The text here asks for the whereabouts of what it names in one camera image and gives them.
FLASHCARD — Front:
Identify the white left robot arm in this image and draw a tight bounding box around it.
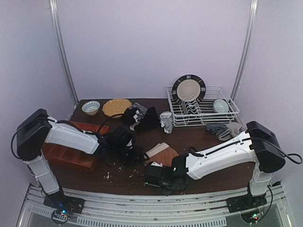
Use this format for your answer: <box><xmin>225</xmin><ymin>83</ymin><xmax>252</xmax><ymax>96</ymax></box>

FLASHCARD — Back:
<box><xmin>10</xmin><ymin>109</ymin><xmax>149</xmax><ymax>208</ymax></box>

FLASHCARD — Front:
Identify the white wire dish rack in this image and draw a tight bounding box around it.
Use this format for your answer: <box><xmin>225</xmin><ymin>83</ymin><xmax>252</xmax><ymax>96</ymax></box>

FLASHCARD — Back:
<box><xmin>166</xmin><ymin>86</ymin><xmax>240</xmax><ymax>127</ymax></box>

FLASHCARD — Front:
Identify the metal corner post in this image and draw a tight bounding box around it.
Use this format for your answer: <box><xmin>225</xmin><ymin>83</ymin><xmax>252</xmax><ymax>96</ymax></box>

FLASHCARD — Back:
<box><xmin>49</xmin><ymin>0</ymin><xmax>79</xmax><ymax>105</ymax></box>
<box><xmin>231</xmin><ymin>0</ymin><xmax>258</xmax><ymax>101</ymax></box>

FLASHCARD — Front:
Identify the grey underwear pile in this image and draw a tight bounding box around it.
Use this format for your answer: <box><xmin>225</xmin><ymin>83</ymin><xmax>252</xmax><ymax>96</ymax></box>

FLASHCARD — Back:
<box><xmin>129</xmin><ymin>102</ymin><xmax>148</xmax><ymax>121</ymax></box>

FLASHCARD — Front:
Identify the black rimmed beige plate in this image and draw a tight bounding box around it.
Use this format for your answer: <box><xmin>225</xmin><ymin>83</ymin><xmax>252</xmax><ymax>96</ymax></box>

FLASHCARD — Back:
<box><xmin>171</xmin><ymin>74</ymin><xmax>206</xmax><ymax>105</ymax></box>

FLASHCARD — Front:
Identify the black underwear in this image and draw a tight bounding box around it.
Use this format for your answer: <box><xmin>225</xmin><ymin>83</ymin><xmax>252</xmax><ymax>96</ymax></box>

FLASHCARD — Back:
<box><xmin>122</xmin><ymin>106</ymin><xmax>160</xmax><ymax>132</ymax></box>

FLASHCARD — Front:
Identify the metal front rail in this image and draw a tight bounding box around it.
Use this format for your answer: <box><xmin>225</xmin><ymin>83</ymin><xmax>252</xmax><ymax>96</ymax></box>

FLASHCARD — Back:
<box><xmin>16</xmin><ymin>185</ymin><xmax>295</xmax><ymax>227</ymax></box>

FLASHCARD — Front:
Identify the light green bowl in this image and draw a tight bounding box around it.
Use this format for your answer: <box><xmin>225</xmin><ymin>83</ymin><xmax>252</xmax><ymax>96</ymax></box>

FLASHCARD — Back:
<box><xmin>213</xmin><ymin>99</ymin><xmax>229</xmax><ymax>114</ymax></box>

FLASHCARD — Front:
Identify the blue patterned bowl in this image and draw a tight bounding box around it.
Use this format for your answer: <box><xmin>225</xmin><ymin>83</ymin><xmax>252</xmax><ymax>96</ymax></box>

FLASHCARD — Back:
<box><xmin>81</xmin><ymin>101</ymin><xmax>100</xmax><ymax>116</ymax></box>

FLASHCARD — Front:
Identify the grey cloth by rack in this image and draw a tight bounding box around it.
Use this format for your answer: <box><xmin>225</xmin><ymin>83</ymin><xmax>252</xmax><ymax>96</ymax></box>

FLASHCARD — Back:
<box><xmin>226</xmin><ymin>122</ymin><xmax>246</xmax><ymax>137</ymax></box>

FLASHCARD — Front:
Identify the grey white underwear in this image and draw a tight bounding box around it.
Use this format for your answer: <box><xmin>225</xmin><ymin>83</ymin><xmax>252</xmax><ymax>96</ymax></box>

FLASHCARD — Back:
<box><xmin>160</xmin><ymin>111</ymin><xmax>173</xmax><ymax>134</ymax></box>

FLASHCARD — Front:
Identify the yellow dotted plate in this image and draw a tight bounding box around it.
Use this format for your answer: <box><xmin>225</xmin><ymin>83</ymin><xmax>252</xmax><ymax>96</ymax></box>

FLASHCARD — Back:
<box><xmin>102</xmin><ymin>98</ymin><xmax>132</xmax><ymax>118</ymax></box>

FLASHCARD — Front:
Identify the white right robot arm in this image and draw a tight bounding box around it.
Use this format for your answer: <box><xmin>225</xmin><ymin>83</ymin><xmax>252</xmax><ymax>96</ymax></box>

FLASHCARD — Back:
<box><xmin>144</xmin><ymin>121</ymin><xmax>286</xmax><ymax>213</ymax></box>

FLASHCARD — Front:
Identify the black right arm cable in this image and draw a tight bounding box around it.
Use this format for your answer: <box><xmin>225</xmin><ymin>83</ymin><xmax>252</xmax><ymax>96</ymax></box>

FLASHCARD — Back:
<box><xmin>188</xmin><ymin>129</ymin><xmax>303</xmax><ymax>213</ymax></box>

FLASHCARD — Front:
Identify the blue striped underwear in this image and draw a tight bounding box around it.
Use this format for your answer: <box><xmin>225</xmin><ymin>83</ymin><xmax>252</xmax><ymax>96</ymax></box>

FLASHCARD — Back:
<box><xmin>206</xmin><ymin>123</ymin><xmax>231</xmax><ymax>141</ymax></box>

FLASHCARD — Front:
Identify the right metal corner post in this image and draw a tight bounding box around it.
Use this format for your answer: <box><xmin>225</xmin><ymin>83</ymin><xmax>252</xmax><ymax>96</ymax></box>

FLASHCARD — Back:
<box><xmin>231</xmin><ymin>0</ymin><xmax>258</xmax><ymax>101</ymax></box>

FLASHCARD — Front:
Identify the brown wooden organizer box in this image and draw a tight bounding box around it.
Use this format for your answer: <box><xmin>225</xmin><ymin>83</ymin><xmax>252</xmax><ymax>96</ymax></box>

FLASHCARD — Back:
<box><xmin>41</xmin><ymin>120</ymin><xmax>110</xmax><ymax>173</ymax></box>

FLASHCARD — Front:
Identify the left metal corner post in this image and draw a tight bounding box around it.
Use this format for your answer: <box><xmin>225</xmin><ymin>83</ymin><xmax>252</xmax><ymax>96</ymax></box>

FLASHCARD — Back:
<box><xmin>49</xmin><ymin>0</ymin><xmax>79</xmax><ymax>105</ymax></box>

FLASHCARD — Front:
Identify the tan brown boxer underwear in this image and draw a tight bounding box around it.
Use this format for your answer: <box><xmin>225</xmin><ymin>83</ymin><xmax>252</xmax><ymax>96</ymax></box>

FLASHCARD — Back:
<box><xmin>144</xmin><ymin>142</ymin><xmax>178</xmax><ymax>166</ymax></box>

